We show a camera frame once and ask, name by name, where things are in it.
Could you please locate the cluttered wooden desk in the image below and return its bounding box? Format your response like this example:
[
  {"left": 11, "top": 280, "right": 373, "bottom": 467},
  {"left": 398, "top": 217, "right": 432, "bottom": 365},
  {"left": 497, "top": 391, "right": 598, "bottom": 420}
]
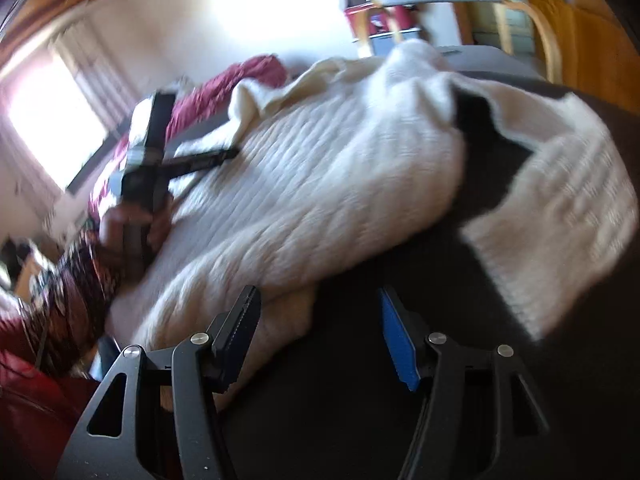
[{"left": 0, "top": 235, "right": 66, "bottom": 311}]

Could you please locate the wooden ceiling trim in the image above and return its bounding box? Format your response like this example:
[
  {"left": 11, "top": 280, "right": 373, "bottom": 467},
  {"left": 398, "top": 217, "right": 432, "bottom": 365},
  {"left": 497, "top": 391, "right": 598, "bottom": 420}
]
[{"left": 0, "top": 0, "right": 131, "bottom": 56}]

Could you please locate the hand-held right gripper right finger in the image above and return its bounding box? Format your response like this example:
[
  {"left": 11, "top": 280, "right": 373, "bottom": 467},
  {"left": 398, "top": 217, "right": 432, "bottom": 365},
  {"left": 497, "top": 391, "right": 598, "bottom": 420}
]
[{"left": 378, "top": 287, "right": 561, "bottom": 480}]

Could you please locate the red storage box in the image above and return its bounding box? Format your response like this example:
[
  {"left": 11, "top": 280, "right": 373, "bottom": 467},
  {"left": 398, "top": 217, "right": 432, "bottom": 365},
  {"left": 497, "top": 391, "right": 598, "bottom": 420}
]
[{"left": 342, "top": 2, "right": 418, "bottom": 43}]

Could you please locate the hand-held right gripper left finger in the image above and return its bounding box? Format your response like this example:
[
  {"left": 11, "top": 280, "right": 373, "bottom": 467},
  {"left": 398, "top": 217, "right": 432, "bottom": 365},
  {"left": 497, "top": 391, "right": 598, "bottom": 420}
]
[{"left": 55, "top": 285, "right": 262, "bottom": 480}]

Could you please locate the person's left hand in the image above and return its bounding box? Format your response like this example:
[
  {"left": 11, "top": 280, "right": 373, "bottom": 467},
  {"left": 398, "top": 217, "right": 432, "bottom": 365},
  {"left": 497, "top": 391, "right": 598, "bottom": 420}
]
[{"left": 99, "top": 199, "right": 173, "bottom": 266}]

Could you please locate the bed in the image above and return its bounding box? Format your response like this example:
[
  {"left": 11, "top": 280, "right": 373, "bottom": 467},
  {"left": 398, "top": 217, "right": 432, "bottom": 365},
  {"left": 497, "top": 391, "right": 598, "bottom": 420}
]
[{"left": 65, "top": 75, "right": 236, "bottom": 196}]

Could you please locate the beige patterned curtain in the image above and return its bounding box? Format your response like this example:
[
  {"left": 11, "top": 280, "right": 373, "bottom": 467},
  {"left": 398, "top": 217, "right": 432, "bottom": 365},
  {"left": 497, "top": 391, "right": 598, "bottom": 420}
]
[{"left": 50, "top": 20, "right": 136, "bottom": 131}]

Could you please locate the off-white ribbed knit sweater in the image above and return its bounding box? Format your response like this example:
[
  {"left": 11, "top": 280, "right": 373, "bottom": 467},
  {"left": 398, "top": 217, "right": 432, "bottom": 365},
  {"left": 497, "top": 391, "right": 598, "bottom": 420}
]
[{"left": 107, "top": 39, "right": 640, "bottom": 406}]

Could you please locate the window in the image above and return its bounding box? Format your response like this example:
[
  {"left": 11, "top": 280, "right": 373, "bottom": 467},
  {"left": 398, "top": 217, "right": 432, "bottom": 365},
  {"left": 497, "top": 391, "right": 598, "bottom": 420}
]
[{"left": 0, "top": 47, "right": 108, "bottom": 191}]

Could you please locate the wooden wardrobe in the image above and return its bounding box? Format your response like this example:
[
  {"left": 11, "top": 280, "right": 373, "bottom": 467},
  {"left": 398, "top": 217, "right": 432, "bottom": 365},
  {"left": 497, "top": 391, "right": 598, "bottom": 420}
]
[{"left": 555, "top": 0, "right": 640, "bottom": 116}]

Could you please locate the crimson ruffled bedspread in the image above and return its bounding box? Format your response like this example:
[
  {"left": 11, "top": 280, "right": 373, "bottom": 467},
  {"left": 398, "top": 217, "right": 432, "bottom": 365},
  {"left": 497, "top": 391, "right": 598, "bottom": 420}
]
[{"left": 87, "top": 55, "right": 288, "bottom": 216}]

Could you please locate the red shiny cloth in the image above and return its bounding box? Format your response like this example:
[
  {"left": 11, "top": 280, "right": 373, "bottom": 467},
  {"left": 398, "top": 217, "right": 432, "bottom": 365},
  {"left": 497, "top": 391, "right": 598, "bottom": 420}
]
[{"left": 0, "top": 330, "right": 101, "bottom": 480}]

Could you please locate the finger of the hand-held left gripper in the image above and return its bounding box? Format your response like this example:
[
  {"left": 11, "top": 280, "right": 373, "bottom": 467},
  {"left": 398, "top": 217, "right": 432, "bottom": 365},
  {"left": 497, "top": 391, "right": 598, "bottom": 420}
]
[{"left": 166, "top": 147, "right": 240, "bottom": 180}]

